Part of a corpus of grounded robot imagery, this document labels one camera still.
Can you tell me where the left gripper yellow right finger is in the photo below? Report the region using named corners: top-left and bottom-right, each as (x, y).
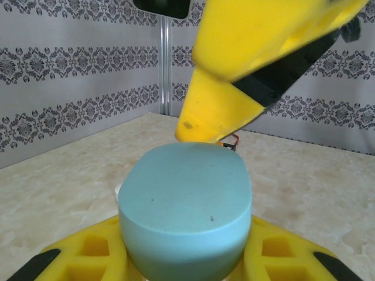
top-left (234, 215), bottom-right (363, 281)

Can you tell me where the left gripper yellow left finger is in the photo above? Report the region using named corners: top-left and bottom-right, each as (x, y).
top-left (11, 215), bottom-right (141, 281)

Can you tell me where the light blue foam block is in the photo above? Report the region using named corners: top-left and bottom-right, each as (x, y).
top-left (117, 142), bottom-right (253, 281)

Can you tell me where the black battery pack red wire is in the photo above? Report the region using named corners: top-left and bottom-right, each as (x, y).
top-left (215, 133), bottom-right (240, 153)

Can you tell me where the aluminium frame post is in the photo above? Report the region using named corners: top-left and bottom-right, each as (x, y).
top-left (159, 16), bottom-right (172, 116)

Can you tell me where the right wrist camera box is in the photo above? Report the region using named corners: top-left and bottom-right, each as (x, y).
top-left (133, 0), bottom-right (191, 20)

